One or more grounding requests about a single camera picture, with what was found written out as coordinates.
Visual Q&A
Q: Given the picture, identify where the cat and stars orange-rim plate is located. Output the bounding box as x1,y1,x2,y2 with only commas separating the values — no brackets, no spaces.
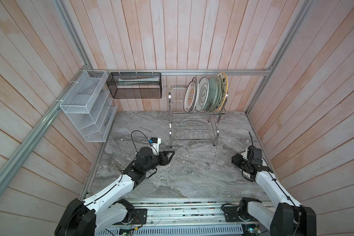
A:
216,72,228,112

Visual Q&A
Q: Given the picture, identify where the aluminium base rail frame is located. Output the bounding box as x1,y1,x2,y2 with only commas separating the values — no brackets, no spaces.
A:
100,198,275,236

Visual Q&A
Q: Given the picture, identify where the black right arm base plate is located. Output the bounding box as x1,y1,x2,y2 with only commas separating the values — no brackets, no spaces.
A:
221,204,246,223

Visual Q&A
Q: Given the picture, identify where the pale green plate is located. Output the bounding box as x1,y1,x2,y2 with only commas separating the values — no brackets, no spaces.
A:
204,77,217,112

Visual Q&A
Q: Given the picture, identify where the cream plate with berry sprigs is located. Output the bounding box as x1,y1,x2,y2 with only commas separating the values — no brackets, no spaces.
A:
212,76,222,112

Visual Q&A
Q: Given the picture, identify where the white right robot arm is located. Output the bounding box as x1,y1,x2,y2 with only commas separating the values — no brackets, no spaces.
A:
231,145,317,236

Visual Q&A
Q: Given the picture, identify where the stainless steel dish rack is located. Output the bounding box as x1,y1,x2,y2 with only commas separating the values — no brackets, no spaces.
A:
168,86,226,147

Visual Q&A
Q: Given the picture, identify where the dark-rim lettered white plate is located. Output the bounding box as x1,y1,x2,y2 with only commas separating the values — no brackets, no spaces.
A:
191,77,199,112

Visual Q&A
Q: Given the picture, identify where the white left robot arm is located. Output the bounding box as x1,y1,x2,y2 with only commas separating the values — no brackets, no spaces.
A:
54,147,175,236

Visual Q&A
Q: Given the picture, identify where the orange sunburst plate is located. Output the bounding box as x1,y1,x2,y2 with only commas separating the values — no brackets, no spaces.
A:
184,81,195,112

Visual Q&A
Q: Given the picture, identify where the white plate with flower outline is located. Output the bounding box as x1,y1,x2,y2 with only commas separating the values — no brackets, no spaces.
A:
195,77,208,112

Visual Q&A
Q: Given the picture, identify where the white wire mesh shelf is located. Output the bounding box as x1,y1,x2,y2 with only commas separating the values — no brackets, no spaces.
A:
60,70,118,143

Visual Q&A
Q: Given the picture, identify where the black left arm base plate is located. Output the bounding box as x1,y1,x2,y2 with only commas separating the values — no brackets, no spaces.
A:
117,208,148,225

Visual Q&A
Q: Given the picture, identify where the black mesh wall basket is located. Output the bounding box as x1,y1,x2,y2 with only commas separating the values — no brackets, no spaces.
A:
106,72,163,99

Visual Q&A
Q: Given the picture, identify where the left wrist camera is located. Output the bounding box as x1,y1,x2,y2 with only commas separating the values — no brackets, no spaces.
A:
149,137,161,155

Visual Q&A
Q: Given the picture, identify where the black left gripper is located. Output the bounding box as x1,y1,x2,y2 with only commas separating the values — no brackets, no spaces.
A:
144,151,175,173

